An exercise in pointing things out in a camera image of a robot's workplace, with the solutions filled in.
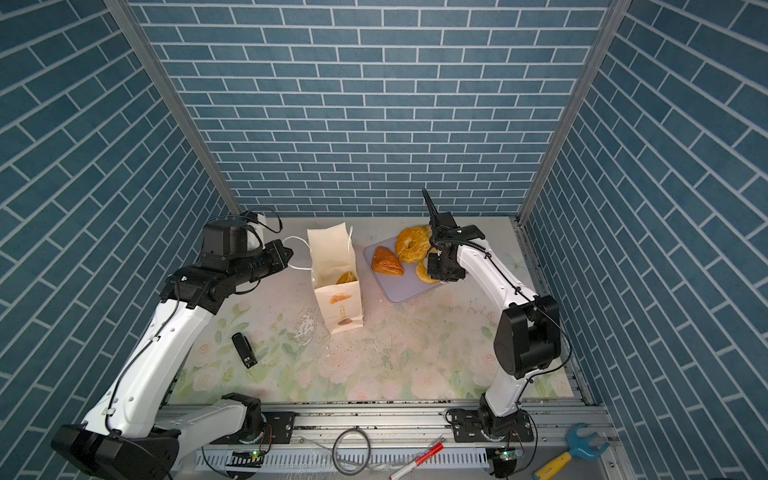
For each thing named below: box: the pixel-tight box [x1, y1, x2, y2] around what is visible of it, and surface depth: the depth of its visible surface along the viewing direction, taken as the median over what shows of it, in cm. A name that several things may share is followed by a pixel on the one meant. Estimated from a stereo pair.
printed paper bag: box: [306, 222, 364, 335], surface depth 84 cm
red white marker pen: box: [388, 437, 445, 480], surface depth 71 cm
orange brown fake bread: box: [372, 246, 405, 277], surface depth 105 cm
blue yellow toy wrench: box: [533, 423, 610, 480], surface depth 71 cm
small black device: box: [231, 332, 258, 369], surface depth 86 cm
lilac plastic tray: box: [363, 239, 388, 302], surface depth 105 cm
